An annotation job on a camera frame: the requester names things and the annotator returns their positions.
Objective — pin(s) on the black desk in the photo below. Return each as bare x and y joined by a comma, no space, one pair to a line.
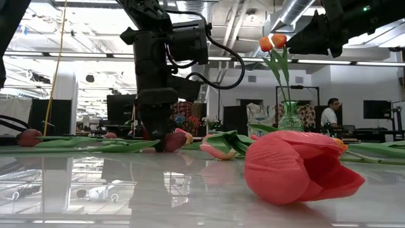
367,130

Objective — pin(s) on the black rectangular frame stand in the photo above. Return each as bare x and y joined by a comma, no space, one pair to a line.
297,86

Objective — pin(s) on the silver spiral duct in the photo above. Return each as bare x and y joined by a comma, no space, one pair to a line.
292,12

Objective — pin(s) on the pink tulip bouquet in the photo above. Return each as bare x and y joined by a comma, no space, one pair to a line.
218,152

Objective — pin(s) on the brown dotted cloth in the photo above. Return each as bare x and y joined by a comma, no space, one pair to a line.
306,114

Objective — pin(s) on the black partition panel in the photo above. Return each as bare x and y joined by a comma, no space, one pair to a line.
50,117
235,120

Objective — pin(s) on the white board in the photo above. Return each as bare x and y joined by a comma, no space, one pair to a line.
14,111

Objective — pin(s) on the green glass vase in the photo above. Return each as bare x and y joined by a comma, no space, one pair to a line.
290,118

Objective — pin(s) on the small flower bouquet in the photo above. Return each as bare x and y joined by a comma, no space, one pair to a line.
211,123

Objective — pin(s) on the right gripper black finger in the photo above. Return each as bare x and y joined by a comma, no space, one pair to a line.
307,35
319,44

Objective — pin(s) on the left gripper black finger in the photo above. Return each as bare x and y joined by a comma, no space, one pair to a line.
158,126

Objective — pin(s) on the dark red tulip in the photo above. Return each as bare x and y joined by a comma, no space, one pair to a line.
174,141
110,135
28,137

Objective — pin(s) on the person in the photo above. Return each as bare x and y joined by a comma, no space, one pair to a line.
330,114

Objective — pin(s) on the black monitor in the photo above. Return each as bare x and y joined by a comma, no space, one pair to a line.
376,109

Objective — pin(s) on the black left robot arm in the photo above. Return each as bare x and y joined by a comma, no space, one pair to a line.
148,57

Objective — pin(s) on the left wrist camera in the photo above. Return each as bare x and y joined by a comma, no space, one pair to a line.
190,41

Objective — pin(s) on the mandala tapestry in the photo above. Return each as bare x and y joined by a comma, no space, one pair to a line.
190,115

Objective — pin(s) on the white patterned cloth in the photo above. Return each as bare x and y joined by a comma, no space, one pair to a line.
257,115

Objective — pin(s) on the black monitor screen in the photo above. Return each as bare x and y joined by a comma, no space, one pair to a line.
121,109

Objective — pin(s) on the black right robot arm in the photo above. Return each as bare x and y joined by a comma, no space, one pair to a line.
379,16

